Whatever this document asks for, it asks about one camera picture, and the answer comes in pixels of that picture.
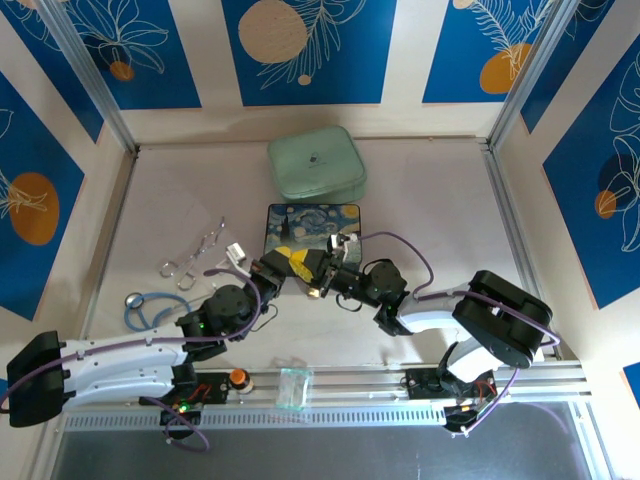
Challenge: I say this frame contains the blue floral wall panel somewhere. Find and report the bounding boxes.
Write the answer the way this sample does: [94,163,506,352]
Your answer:
[0,72,87,322]
[62,0,203,112]
[221,0,399,107]
[422,0,562,105]
[542,34,640,310]

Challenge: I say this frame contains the aluminium corner post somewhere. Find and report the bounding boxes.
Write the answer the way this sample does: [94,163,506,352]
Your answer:
[487,0,575,150]
[35,0,140,154]

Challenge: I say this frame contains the slotted grey cable duct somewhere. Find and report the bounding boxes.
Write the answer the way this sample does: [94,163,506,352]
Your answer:
[63,405,447,432]

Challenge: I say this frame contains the metal scissor forceps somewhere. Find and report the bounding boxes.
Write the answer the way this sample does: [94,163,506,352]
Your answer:
[158,214,227,292]

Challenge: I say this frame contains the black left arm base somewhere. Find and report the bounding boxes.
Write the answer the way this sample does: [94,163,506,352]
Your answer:
[138,368,231,442]

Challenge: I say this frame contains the small clear plastic bag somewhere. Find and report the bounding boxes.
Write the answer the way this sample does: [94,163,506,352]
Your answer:
[272,355,315,414]

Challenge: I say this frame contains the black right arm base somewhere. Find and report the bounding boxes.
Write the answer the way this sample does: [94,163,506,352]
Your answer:
[405,367,501,437]

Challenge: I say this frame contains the purple cable loop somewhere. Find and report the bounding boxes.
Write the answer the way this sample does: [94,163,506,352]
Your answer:
[163,407,211,454]

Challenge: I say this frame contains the starry night print tin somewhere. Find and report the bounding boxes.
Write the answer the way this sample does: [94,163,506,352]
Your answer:
[262,201,363,267]

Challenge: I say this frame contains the mint green zip case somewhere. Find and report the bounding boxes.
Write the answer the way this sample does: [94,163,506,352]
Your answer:
[266,124,369,206]

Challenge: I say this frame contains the blue stethoscope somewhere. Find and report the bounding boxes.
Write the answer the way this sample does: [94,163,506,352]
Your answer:
[123,291,211,334]

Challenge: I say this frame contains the yellow black padlock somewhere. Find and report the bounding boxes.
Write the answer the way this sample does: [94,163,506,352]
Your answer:
[276,244,315,282]

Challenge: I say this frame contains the aluminium rail frame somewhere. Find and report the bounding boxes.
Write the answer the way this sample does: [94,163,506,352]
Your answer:
[47,139,589,409]

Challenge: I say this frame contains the orange cap small bottle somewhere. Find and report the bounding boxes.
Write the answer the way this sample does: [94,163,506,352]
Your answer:
[228,368,255,394]

